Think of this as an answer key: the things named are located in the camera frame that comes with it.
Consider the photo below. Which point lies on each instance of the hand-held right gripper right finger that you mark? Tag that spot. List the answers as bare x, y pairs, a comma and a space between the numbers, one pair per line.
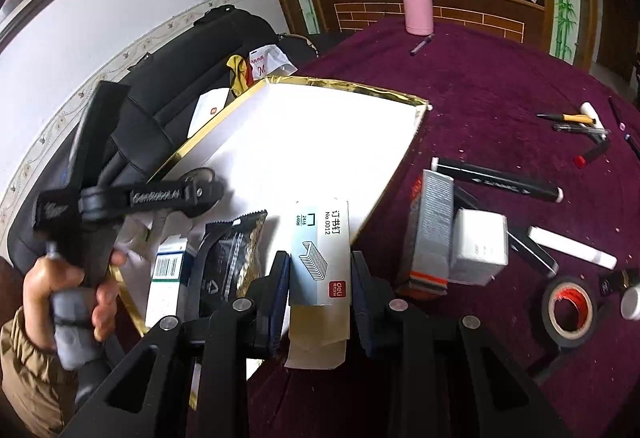
362, 303

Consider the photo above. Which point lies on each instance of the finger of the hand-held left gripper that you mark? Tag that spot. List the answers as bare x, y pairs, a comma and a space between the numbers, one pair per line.
202, 192

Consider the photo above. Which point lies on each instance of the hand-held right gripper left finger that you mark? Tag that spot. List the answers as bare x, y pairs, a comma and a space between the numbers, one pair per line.
280, 298

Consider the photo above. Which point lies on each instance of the white staples box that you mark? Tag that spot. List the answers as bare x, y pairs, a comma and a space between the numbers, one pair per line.
320, 258

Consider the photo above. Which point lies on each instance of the black foil packet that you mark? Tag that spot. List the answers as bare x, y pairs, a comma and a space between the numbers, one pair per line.
235, 253

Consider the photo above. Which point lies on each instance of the white box blue print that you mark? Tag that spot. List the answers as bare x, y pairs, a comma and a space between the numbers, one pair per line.
170, 278

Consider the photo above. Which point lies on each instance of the tall grey box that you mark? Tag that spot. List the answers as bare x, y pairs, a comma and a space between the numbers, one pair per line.
427, 233

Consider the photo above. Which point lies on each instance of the gold-rimmed white box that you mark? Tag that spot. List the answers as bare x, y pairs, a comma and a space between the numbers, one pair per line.
300, 143

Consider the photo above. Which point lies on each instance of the white cube box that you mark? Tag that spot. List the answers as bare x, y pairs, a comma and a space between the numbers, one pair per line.
477, 248

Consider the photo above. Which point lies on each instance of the black tape roll red core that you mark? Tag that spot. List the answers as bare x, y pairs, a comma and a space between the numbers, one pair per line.
555, 333

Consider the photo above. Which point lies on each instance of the white marker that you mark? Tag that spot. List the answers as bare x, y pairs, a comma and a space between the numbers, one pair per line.
572, 245

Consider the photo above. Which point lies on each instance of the black gold small box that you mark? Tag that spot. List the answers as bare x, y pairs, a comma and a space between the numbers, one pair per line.
612, 283

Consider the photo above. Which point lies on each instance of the white pill bottle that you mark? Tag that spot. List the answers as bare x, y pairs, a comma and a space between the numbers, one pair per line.
631, 303

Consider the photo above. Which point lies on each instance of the person's left forearm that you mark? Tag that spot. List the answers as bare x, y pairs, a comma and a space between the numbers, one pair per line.
30, 378

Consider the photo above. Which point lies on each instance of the person's left hand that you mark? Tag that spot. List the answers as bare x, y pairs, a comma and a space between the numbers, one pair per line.
42, 283

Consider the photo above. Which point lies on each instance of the white card box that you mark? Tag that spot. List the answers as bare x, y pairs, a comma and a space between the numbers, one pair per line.
207, 111

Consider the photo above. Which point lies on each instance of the yellow cloth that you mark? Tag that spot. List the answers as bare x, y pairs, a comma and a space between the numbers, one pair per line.
239, 76

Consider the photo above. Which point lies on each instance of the white red packet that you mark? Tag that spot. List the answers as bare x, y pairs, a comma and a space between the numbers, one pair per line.
267, 61

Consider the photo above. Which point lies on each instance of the black marker red cap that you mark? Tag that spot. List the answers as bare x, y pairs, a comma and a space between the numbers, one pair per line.
592, 153

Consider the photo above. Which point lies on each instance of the grey pen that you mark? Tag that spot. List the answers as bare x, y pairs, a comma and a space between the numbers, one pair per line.
582, 131

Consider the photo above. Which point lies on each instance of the small white cylinder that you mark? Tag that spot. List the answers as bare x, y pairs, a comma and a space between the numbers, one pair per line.
590, 112

